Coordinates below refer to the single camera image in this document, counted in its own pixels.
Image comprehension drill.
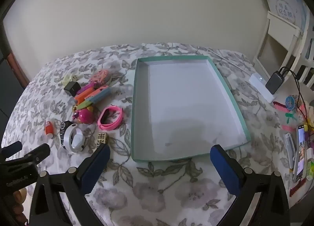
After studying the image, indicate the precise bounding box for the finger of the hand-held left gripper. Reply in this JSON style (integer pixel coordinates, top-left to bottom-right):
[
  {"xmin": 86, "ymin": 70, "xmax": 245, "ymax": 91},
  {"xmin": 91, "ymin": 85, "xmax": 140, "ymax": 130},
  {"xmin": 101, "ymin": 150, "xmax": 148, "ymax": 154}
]
[
  {"xmin": 0, "ymin": 141, "xmax": 22, "ymax": 160},
  {"xmin": 5, "ymin": 143, "xmax": 51, "ymax": 168}
]

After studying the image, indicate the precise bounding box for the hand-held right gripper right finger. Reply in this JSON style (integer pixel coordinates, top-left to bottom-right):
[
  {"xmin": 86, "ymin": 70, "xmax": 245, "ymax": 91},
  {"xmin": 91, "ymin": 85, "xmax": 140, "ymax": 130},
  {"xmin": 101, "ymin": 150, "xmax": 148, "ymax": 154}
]
[{"xmin": 210, "ymin": 144, "xmax": 291, "ymax": 226}]

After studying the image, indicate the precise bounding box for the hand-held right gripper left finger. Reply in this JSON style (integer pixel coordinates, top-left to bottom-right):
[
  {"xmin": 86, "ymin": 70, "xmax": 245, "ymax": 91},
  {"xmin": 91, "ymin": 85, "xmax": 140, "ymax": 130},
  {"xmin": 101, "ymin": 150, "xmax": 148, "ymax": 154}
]
[{"xmin": 29, "ymin": 143, "xmax": 111, "ymax": 226}]

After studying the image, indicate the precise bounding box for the black gold patterned block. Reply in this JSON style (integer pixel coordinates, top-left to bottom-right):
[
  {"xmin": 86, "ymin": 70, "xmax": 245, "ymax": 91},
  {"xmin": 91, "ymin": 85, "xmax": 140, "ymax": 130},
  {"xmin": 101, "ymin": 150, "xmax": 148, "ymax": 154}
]
[{"xmin": 94, "ymin": 132, "xmax": 110, "ymax": 147}]

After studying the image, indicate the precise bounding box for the white watch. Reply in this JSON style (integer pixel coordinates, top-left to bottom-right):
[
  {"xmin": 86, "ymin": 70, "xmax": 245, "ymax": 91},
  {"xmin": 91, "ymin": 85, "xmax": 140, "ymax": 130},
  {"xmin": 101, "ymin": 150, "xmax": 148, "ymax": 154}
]
[{"xmin": 64, "ymin": 123, "xmax": 86, "ymax": 154}]

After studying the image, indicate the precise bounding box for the pink brown dog toy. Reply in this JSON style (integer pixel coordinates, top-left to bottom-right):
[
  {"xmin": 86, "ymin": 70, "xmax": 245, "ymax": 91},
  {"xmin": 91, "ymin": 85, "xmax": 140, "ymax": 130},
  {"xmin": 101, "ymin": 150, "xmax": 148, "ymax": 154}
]
[{"xmin": 73, "ymin": 107, "xmax": 95, "ymax": 124}]

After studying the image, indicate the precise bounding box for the pink wristband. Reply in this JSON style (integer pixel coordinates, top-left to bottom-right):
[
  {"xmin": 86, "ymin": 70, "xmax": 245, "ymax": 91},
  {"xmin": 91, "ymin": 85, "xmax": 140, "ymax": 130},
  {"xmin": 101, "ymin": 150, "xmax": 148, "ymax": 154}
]
[{"xmin": 97, "ymin": 105, "xmax": 123, "ymax": 131}]

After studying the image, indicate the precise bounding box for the green plastic toy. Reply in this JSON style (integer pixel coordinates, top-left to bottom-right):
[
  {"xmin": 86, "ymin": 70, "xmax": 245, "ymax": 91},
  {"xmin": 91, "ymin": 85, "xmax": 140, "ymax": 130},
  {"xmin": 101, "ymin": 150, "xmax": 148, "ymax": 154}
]
[{"xmin": 77, "ymin": 100, "xmax": 93, "ymax": 112}]

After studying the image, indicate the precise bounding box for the blue plastic toy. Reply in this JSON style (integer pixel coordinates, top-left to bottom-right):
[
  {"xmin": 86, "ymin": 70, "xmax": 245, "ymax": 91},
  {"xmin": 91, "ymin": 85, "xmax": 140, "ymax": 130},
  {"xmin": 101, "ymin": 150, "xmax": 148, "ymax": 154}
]
[{"xmin": 89, "ymin": 89, "xmax": 110, "ymax": 105}]

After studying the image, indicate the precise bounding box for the teal shallow box tray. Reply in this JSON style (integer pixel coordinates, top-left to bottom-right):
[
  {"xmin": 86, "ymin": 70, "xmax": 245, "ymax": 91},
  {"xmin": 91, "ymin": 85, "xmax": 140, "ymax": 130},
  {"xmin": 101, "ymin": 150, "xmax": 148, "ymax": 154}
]
[{"xmin": 131, "ymin": 56, "xmax": 251, "ymax": 163}]

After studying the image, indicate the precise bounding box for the pale yellow hair clip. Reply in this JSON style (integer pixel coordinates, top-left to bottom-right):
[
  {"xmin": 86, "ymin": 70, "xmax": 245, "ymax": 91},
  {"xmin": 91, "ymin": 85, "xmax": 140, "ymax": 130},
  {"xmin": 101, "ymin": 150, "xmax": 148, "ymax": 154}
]
[{"xmin": 63, "ymin": 74, "xmax": 78, "ymax": 86}]

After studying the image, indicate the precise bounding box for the pink round case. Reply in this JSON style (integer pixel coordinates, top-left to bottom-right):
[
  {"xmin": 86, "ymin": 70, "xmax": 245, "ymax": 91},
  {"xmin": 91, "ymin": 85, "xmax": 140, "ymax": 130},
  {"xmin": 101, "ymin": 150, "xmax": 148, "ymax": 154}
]
[{"xmin": 89, "ymin": 69, "xmax": 112, "ymax": 87}]

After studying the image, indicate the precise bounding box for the person's left hand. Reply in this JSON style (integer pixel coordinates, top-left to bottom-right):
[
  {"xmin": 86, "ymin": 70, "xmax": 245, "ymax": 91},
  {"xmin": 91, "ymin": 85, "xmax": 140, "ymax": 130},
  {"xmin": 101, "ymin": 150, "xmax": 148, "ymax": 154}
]
[{"xmin": 11, "ymin": 189, "xmax": 28, "ymax": 221}]

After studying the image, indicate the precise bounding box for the black watch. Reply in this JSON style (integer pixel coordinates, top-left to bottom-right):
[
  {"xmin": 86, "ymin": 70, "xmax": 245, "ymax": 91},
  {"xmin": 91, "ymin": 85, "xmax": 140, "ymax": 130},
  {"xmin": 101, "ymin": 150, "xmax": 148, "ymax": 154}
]
[{"xmin": 60, "ymin": 120, "xmax": 74, "ymax": 147}]

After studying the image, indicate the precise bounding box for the grey floral blanket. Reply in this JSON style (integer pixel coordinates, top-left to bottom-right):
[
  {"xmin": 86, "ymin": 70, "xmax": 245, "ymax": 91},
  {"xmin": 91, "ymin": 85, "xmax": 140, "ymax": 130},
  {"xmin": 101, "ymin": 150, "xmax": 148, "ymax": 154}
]
[{"xmin": 0, "ymin": 42, "xmax": 295, "ymax": 226}]

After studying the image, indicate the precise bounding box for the white folding tool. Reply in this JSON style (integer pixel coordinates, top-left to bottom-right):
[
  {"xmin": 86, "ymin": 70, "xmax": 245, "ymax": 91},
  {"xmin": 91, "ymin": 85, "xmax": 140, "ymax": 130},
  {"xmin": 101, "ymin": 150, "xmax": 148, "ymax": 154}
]
[{"xmin": 284, "ymin": 132, "xmax": 296, "ymax": 168}]

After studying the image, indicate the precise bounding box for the red serrated strip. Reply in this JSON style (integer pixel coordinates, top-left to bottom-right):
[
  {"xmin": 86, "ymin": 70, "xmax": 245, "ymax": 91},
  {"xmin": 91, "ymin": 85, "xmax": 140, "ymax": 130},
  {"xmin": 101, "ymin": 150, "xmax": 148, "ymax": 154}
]
[{"xmin": 289, "ymin": 179, "xmax": 305, "ymax": 197}]

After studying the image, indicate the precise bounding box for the small black cube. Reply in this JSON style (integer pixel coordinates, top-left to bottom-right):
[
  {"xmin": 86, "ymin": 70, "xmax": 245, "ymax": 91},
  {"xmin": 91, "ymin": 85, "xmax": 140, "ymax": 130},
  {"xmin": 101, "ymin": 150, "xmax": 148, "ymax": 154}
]
[{"xmin": 64, "ymin": 82, "xmax": 81, "ymax": 97}]

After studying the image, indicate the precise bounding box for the smartphone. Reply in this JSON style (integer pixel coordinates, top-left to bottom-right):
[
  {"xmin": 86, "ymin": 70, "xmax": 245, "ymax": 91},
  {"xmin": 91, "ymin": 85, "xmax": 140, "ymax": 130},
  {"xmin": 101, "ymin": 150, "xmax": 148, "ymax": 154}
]
[{"xmin": 293, "ymin": 124, "xmax": 308, "ymax": 183}]

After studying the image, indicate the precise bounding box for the pink zigzag strip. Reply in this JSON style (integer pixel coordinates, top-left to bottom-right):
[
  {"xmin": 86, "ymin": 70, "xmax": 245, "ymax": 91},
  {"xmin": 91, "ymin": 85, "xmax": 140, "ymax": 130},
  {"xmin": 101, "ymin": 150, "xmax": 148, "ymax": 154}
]
[{"xmin": 273, "ymin": 102, "xmax": 288, "ymax": 113}]

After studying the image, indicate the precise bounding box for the white rectangular device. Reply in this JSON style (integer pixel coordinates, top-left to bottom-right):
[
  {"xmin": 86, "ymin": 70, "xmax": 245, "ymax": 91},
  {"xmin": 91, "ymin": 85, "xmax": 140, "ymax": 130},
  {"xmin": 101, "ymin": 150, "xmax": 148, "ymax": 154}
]
[{"xmin": 249, "ymin": 73, "xmax": 274, "ymax": 103}]

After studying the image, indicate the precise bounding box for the blue round badge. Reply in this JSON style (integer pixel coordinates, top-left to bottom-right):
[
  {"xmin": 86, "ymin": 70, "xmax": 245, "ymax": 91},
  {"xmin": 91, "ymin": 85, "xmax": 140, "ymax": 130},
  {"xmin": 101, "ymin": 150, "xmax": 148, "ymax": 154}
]
[{"xmin": 285, "ymin": 95, "xmax": 299, "ymax": 110}]

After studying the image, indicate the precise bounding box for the dark power bank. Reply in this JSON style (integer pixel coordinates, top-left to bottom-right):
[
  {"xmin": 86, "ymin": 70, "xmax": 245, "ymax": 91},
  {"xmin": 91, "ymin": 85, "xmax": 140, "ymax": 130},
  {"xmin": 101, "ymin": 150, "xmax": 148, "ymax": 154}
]
[{"xmin": 266, "ymin": 70, "xmax": 286, "ymax": 94}]

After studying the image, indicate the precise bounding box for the white shelf unit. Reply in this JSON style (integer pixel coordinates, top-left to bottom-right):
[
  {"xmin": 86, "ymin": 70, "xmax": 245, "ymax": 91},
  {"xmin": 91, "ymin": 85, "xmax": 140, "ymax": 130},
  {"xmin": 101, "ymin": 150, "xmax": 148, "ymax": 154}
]
[{"xmin": 253, "ymin": 10, "xmax": 314, "ymax": 87}]

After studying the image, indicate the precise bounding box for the brown wooden bed frame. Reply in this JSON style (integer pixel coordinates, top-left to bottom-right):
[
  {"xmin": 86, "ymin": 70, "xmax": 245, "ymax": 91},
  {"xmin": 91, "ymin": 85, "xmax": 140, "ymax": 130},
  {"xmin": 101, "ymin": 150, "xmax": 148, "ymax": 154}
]
[{"xmin": 6, "ymin": 53, "xmax": 30, "ymax": 87}]

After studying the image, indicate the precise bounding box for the white cable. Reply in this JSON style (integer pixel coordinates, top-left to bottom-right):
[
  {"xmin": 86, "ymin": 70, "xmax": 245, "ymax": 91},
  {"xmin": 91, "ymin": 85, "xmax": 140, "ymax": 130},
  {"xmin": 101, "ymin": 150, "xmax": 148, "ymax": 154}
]
[{"xmin": 208, "ymin": 52, "xmax": 254, "ymax": 77}]

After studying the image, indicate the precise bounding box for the black cable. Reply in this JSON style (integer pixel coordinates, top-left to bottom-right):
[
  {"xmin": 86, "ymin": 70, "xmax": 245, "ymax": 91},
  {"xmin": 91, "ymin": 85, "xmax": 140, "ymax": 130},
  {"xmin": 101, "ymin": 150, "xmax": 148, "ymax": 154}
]
[{"xmin": 278, "ymin": 66, "xmax": 314, "ymax": 131}]

